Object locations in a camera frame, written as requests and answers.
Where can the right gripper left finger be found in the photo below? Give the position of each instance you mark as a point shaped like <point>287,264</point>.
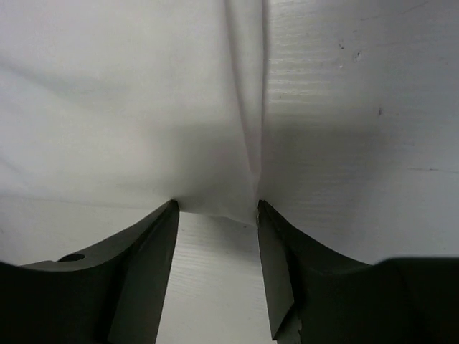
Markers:
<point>110,292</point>

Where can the white cartoon print t shirt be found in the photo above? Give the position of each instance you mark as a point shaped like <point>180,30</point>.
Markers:
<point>134,103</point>

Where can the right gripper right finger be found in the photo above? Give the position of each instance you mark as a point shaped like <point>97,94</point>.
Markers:
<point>316,295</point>

